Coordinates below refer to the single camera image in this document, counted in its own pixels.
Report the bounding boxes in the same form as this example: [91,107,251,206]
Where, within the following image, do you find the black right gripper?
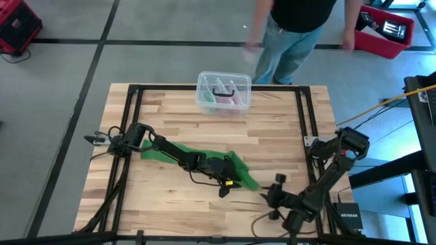
[260,172,294,222]

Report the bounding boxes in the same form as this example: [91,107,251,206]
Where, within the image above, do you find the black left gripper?
[204,154,243,199]

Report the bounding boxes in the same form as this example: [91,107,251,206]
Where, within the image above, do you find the green elastic bandage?
[140,139,262,191]

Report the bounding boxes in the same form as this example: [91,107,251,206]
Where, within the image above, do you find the teal bandage roll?
[203,88,216,105]

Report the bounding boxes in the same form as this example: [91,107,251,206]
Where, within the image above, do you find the clear plastic storage box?
[195,70,253,117]

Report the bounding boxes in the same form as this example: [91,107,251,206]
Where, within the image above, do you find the black desk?
[348,70,436,245]

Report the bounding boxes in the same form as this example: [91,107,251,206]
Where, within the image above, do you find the person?
[244,0,364,86]

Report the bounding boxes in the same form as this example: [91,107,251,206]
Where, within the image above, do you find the red plastic bin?
[353,4,416,60]

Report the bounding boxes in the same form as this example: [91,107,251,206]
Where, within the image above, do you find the black device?
[381,19,408,44]
[356,10,377,30]

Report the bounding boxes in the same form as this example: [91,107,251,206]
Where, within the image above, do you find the red and black generator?
[0,0,44,57]

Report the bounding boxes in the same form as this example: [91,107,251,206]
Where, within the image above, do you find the black Netgear network switch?
[332,201,364,231]

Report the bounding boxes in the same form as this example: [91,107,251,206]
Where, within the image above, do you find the black aluminium rig frame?
[0,83,436,245]

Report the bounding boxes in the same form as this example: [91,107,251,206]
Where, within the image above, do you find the black cable loop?
[94,125,125,161]

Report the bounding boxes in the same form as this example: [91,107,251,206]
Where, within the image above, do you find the yellow cable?
[336,84,436,127]

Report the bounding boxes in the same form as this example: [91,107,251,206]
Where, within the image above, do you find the black generator cable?
[0,48,32,65]

